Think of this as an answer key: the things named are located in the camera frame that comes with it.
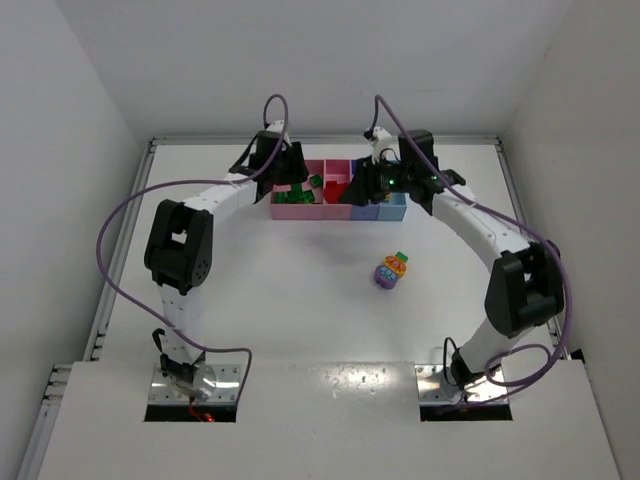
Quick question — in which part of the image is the pink and blue sorting tray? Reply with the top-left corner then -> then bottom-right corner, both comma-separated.
270,159 -> 407,222

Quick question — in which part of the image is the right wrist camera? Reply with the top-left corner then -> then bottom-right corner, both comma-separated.
363,126 -> 394,163

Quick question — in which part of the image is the green sloped lego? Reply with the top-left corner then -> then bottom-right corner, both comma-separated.
273,190 -> 315,204

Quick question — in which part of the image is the red lego brick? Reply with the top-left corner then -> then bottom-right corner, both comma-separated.
323,181 -> 349,204

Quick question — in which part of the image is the green square lego brick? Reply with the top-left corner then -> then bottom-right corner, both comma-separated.
395,251 -> 408,263

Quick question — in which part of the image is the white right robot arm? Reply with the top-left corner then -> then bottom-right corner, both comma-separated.
339,126 -> 565,389

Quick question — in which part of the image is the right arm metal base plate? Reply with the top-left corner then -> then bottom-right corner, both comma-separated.
415,364 -> 508,407

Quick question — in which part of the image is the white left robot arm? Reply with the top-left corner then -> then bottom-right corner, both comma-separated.
144,121 -> 308,389

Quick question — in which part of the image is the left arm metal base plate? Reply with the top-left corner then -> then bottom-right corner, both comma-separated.
148,364 -> 243,406

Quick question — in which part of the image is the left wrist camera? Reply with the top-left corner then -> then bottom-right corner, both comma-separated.
265,119 -> 287,137

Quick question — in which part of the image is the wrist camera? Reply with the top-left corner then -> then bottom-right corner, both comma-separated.
363,126 -> 394,163
265,119 -> 287,137

